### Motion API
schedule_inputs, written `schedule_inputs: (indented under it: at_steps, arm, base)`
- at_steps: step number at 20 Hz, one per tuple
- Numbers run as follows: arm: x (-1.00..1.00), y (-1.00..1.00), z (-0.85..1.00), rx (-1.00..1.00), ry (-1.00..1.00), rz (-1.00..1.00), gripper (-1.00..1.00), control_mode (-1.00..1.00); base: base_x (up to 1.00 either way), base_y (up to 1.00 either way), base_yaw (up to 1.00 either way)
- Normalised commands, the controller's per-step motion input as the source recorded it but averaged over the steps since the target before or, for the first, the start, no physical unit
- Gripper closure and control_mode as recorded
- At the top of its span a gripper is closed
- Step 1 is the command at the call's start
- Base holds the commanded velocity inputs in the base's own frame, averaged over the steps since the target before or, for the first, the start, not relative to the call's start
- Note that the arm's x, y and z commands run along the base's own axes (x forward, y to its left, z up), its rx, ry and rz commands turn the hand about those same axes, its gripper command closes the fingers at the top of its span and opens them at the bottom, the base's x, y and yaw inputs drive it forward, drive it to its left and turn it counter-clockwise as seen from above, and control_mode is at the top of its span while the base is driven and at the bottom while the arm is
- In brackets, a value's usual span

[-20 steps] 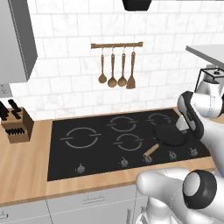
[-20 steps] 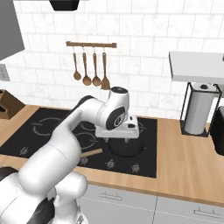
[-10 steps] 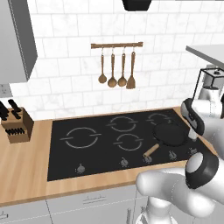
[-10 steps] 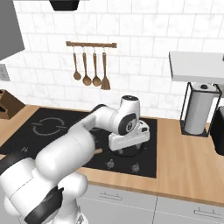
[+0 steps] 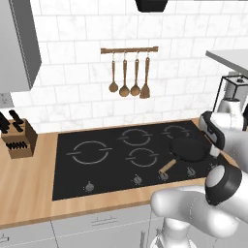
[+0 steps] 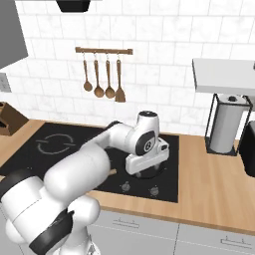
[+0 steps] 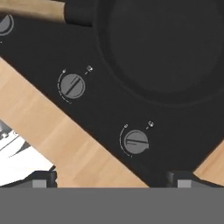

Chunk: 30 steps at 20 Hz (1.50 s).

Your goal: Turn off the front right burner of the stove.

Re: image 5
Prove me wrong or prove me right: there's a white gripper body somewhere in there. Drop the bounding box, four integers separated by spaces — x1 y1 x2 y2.
209 144 222 158

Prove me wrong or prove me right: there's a black and white coffee machine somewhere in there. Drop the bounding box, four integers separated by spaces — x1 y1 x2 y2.
216 73 248 114

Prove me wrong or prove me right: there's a wooden spatula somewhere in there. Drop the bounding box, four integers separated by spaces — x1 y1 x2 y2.
139 51 151 100

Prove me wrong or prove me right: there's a grey cupboard with slanted edge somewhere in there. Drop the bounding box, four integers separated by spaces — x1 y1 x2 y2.
205 48 248 78

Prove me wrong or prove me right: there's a wooden round spoon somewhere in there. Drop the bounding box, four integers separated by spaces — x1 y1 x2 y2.
130 52 141 98

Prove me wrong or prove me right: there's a black glass hob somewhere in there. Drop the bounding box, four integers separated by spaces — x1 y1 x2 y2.
51 119 227 202

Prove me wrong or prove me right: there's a wooden ladle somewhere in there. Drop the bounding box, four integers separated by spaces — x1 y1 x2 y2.
118 52 131 98

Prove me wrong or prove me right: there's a small wooden spoon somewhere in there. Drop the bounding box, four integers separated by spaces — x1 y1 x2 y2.
108 52 119 94

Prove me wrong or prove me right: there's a grey cupboard door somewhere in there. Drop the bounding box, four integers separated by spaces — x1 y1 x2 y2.
55 218 164 248

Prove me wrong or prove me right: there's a black extractor hood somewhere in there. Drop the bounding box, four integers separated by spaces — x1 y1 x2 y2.
135 0 170 14

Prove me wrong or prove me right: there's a wooden knife block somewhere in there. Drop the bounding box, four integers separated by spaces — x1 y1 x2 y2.
0 117 39 160

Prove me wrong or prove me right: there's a grey narrow drawer front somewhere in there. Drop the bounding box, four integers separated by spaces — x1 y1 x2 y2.
0 222 56 248

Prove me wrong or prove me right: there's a black pan with wooden handle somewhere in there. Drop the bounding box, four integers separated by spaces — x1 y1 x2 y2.
158 135 212 175

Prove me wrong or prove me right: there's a silver cupboard door handle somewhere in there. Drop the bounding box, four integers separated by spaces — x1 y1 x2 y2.
139 230 146 248

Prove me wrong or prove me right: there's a wooden utensil rail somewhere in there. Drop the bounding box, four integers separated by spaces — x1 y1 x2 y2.
100 46 160 55

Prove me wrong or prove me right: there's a black handled knife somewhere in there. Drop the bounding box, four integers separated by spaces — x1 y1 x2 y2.
8 109 25 126
0 111 11 135

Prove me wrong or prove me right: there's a grey wall socket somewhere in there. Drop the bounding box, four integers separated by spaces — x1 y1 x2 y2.
0 92 15 109

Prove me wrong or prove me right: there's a grey wall cupboard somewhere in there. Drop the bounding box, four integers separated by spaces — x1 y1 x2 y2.
0 0 43 94

